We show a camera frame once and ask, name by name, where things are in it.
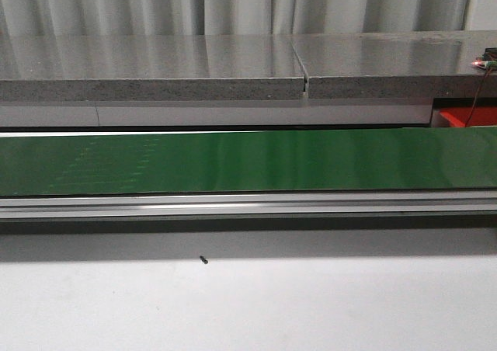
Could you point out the green conveyor belt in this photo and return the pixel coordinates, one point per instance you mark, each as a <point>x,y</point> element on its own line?
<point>258,161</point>

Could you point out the grey stone countertop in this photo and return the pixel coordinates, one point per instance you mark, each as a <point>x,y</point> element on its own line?
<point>245,67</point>

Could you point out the red plastic tray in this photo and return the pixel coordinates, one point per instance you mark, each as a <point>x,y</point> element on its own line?
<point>465,117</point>

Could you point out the small circuit board red LED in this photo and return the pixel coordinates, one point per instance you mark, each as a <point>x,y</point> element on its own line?
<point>485,64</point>

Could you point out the white pleated curtain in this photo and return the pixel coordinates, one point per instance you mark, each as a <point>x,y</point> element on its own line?
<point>213,17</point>

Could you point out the aluminium conveyor frame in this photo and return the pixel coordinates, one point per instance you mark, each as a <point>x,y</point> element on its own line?
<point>251,204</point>

